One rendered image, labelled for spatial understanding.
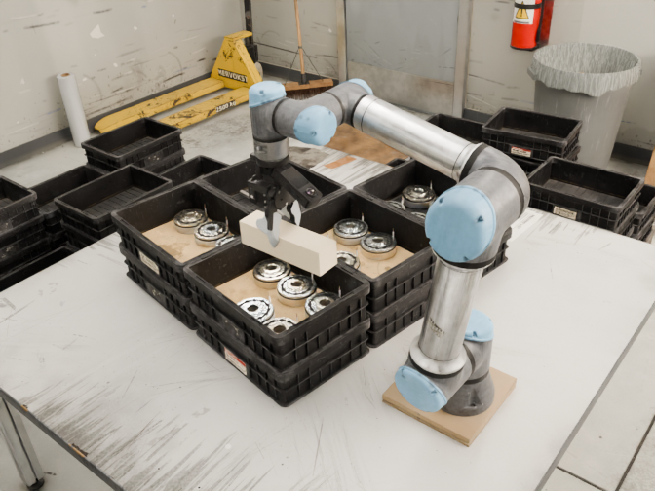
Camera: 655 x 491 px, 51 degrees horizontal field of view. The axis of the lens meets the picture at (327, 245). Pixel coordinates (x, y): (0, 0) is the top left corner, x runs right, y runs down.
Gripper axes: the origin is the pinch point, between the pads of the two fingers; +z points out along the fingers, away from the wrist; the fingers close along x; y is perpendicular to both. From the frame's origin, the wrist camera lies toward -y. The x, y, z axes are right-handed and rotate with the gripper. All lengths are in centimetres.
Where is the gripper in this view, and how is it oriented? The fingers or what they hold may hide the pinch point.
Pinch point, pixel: (287, 237)
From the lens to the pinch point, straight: 155.7
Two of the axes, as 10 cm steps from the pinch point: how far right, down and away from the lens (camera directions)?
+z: 0.4, 8.4, 5.4
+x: -6.2, 4.5, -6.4
